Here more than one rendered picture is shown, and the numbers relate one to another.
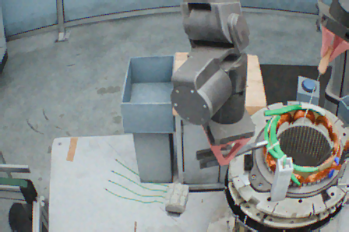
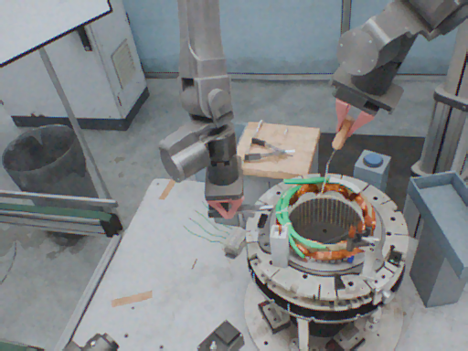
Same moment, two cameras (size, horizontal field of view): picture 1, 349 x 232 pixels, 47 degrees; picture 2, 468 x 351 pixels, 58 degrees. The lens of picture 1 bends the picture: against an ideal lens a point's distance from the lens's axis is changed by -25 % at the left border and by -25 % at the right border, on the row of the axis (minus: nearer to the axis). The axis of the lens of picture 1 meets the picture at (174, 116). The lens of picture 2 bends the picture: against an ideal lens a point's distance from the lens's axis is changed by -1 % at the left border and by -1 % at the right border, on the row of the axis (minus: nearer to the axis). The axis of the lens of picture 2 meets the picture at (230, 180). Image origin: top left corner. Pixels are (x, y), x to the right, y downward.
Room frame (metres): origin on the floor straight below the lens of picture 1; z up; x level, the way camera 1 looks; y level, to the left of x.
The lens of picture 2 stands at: (0.03, -0.28, 1.77)
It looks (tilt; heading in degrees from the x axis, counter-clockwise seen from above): 43 degrees down; 21
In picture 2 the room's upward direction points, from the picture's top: 10 degrees counter-clockwise
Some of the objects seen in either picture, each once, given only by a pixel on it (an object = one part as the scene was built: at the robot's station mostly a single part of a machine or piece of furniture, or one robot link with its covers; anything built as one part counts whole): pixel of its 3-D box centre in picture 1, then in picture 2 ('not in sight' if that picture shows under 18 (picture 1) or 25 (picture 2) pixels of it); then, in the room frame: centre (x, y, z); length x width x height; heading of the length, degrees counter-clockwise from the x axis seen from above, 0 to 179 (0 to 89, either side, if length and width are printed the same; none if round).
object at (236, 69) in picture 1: (226, 69); (216, 142); (0.56, -0.07, 1.34); 0.07 x 0.06 x 0.07; 144
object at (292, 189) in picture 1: (298, 170); (324, 242); (0.60, -0.25, 1.05); 0.22 x 0.22 x 0.12
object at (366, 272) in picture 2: (347, 166); (370, 257); (0.50, -0.34, 1.15); 0.03 x 0.02 x 0.12; 78
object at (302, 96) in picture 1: (304, 122); (367, 196); (0.88, -0.35, 0.91); 0.07 x 0.07 x 0.25; 71
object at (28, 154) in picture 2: not in sight; (52, 172); (1.38, 1.21, 0.39); 0.39 x 0.39 x 0.35
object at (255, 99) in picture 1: (220, 81); (275, 150); (0.88, -0.10, 1.05); 0.20 x 0.19 x 0.02; 86
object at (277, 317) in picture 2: not in sight; (275, 310); (0.54, -0.15, 0.85); 0.06 x 0.04 x 0.05; 38
